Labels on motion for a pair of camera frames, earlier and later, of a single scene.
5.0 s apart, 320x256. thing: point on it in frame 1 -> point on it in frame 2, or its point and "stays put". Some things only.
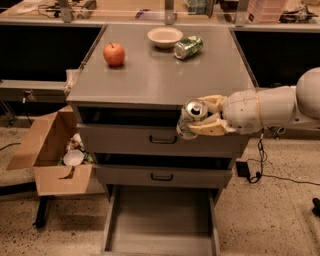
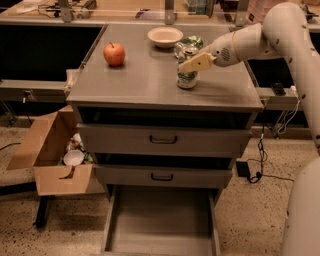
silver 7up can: [194, 110] -> [187, 80]
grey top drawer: [156, 141] stays put
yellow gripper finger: [215, 127] -> [197, 63]
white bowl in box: [73, 157] stays put
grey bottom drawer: [161, 221] stays put
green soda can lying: [188, 46] stays put
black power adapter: [242, 169] stays put
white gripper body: [240, 110] -> [222, 50]
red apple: [114, 55] stays put
